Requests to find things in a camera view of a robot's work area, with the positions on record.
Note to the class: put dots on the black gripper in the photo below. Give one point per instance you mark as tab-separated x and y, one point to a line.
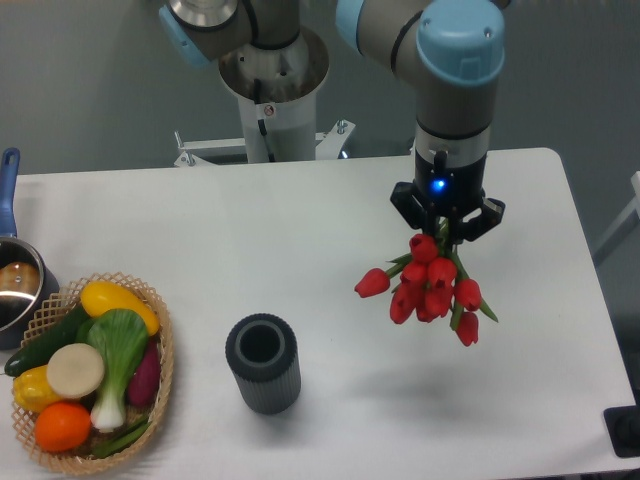
449	190

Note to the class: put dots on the red tulip bouquet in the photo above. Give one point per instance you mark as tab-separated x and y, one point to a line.
430	282

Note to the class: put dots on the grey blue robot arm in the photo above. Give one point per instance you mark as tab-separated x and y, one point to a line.
450	52

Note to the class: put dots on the dark grey ribbed vase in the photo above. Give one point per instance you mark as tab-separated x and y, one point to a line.
262	352

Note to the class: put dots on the black device at table edge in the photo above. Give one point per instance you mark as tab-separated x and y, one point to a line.
623	428

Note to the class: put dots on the green bok choy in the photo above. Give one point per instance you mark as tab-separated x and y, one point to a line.
120	336

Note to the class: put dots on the purple sweet potato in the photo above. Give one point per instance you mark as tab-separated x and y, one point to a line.
144	384

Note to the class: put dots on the yellow squash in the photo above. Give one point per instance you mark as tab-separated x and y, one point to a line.
99	297

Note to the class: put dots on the woven wicker basket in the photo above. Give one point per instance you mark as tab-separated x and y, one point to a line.
81	461

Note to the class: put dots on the green scallion leaves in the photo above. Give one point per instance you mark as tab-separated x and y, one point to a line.
122	441

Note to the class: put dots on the beige round mushroom cap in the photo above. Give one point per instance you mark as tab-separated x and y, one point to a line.
75	371

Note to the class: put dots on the dark green cucumber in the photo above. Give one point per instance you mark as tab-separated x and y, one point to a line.
38	352

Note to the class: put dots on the orange fruit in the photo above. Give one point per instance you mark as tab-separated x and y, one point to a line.
62	426

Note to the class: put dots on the yellow bell pepper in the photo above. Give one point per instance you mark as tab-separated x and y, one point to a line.
32	391

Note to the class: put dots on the white frame at right edge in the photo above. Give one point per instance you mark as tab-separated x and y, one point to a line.
620	228

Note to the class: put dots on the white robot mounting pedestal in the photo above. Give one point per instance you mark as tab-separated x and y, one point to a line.
276	93

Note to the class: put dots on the blue handled metal saucepan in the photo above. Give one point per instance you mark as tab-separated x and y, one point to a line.
26	281

